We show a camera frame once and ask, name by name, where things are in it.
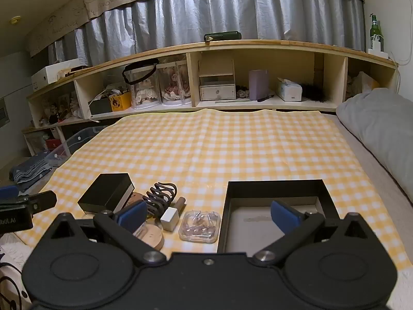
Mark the black pen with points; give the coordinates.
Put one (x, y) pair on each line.
(265, 98)

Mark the grey pillow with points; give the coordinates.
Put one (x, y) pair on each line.
(380, 126)

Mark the black storage box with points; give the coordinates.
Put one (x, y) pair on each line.
(100, 106)

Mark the clear storage bin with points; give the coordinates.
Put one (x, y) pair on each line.
(75, 140)

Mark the clear plastic case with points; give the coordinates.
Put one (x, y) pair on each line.
(200, 227)

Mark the dark flat object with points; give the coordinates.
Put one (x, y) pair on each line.
(79, 69)

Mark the black hair claw clip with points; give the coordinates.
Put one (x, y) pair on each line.
(159, 197)

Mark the lace hair scrunchie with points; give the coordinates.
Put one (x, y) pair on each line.
(242, 92)

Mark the grey curtain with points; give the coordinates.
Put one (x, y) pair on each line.
(193, 13)

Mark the small white flat box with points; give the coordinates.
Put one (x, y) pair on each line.
(378, 53)

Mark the small black box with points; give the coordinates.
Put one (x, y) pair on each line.
(103, 189)

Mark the small red box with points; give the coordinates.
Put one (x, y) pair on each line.
(52, 143)

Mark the purple container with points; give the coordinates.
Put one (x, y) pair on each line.
(258, 84)

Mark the white tissue box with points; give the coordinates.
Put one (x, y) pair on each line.
(288, 91)

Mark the yellow printed box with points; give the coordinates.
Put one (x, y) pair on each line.
(121, 101)

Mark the small ceiling fixture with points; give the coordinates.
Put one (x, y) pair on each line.
(14, 20)

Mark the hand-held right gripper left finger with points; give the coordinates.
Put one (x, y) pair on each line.
(132, 215)

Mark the black headband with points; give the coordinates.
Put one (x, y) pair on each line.
(129, 67)

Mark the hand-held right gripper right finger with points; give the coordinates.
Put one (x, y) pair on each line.
(285, 217)

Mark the blue folded cloth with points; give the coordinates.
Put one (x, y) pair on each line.
(30, 171)

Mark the white plastic bag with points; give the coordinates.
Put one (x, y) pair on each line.
(363, 84)

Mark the long wooden shelf unit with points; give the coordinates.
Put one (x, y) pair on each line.
(258, 44)

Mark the light wooden round lid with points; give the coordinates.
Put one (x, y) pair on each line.
(154, 237)

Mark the small brown tube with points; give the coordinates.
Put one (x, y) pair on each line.
(180, 202)

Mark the yellow checkered cloth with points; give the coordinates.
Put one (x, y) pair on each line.
(209, 148)

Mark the dark green case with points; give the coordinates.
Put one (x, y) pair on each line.
(226, 36)

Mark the white mini drawer organizer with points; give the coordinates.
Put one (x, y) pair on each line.
(216, 92)

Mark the small white cube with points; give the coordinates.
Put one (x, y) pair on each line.
(169, 220)

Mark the clear doll display case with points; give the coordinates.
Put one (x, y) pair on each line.
(145, 93)
(174, 84)

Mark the group of small plush toys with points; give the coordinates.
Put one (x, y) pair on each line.
(59, 109)

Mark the large white box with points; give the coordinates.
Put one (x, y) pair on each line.
(51, 72)

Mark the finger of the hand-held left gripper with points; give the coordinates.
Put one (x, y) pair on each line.
(42, 201)
(7, 190)

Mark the green glass bottle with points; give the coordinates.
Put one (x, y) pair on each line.
(376, 34)

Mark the pale green ruler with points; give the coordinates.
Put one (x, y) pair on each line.
(234, 101)

